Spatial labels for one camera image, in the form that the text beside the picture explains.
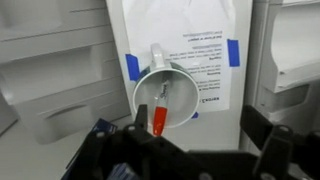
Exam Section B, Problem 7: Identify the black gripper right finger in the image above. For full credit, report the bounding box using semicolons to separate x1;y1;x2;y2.
239;104;274;151

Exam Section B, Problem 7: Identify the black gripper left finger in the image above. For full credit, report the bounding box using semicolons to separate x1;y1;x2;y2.
134;104;149;130

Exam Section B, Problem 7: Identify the red capped white marker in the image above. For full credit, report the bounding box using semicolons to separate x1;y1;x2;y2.
152;79;172;137

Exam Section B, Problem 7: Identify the white mug with green print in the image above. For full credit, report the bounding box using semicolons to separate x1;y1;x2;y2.
132;43;201;129

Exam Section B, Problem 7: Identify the large white copier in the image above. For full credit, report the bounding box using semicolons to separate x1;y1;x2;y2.
238;0;320;180

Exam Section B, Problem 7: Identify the white printed paper sheet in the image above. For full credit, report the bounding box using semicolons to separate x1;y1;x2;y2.
121;0;236;113

